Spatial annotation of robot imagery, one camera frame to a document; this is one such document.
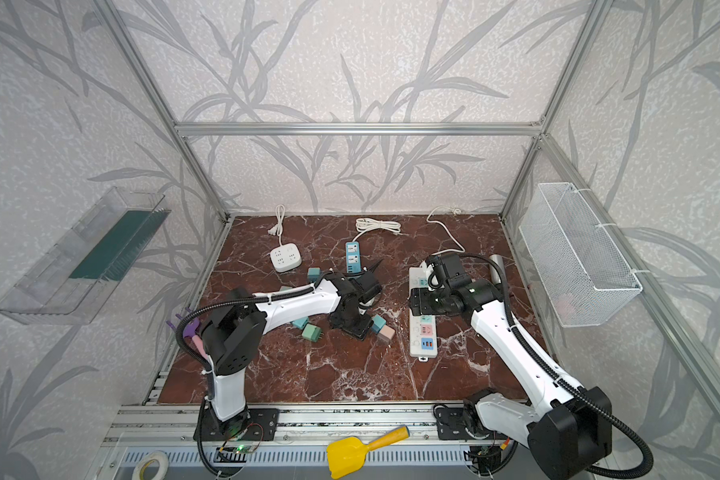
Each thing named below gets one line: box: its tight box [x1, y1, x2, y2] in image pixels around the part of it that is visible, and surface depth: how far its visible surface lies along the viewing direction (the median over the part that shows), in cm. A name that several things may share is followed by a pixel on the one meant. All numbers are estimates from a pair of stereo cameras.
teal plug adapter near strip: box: [308, 267, 321, 283], surface depth 104 cm
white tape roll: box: [132, 450, 170, 480], surface depth 70 cm
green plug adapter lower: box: [302, 324, 324, 343], surface depth 89 cm
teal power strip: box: [345, 241, 362, 273], surface depth 107 cm
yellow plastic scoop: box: [326, 425, 410, 480], surface depth 72 cm
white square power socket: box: [270, 243, 302, 272], surface depth 107 cm
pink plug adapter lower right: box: [377, 325, 395, 344], surface depth 89 cm
